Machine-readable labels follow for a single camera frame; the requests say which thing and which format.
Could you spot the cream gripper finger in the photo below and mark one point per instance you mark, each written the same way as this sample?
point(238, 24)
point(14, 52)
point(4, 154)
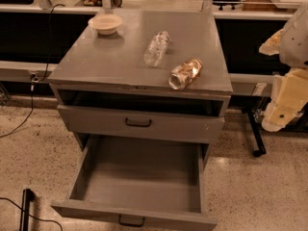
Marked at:
point(289, 95)
point(272, 45)

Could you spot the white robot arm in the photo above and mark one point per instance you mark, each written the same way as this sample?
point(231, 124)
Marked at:
point(294, 40)

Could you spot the open grey lower drawer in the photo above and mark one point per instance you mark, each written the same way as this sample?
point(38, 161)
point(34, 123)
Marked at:
point(140, 183)

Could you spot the grey metal drawer cabinet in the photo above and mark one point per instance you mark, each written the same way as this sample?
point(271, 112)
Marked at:
point(109, 72)

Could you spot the black table leg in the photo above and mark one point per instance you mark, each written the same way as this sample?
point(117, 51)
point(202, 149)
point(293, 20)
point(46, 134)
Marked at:
point(261, 150)

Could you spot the clear plastic bottle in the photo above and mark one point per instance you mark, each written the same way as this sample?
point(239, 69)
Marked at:
point(156, 49)

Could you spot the cream paper bowl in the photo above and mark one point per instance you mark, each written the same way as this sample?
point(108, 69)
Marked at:
point(105, 24)

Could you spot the long grey workbench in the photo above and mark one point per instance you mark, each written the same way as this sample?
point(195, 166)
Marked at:
point(31, 41)

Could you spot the black floor stand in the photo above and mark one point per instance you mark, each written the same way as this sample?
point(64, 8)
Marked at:
point(28, 197)

